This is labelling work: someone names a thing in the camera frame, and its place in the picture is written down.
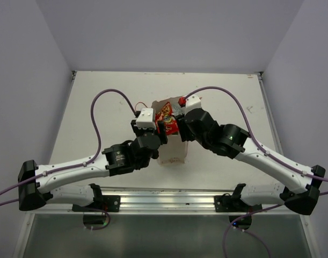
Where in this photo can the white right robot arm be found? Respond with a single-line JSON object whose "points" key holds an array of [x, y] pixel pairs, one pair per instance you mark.
{"points": [[297, 186]]}

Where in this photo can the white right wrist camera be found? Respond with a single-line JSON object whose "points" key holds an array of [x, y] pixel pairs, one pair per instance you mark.
{"points": [[189, 103]]}

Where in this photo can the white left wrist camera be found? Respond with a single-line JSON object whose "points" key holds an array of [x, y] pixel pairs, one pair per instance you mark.
{"points": [[146, 119]]}

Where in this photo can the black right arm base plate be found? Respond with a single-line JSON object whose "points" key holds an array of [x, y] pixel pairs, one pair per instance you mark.
{"points": [[233, 203]]}

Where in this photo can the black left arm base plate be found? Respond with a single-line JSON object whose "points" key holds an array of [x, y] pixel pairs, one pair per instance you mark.
{"points": [[109, 203]]}

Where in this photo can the aluminium mounting rail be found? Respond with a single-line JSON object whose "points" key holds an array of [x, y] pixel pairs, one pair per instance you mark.
{"points": [[137, 201]]}

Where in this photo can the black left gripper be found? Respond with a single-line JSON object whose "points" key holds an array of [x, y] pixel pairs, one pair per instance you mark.
{"points": [[162, 132]]}

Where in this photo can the small silver snack packet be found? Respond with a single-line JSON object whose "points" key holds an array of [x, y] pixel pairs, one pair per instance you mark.
{"points": [[176, 109]]}

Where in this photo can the beige paper bag orange handles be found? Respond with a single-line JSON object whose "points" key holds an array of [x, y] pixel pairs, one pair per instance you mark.
{"points": [[175, 151]]}

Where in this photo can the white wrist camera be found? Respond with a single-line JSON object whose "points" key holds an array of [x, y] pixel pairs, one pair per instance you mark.
{"points": [[189, 103], [146, 119]]}

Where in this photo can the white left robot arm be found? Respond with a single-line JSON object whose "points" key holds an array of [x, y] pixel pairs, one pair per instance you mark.
{"points": [[55, 184]]}

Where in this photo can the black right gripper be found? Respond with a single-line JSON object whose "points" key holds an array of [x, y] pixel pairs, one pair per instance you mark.
{"points": [[183, 128]]}

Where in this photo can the small red snack packet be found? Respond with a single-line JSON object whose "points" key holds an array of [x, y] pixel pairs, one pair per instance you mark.
{"points": [[166, 115]]}

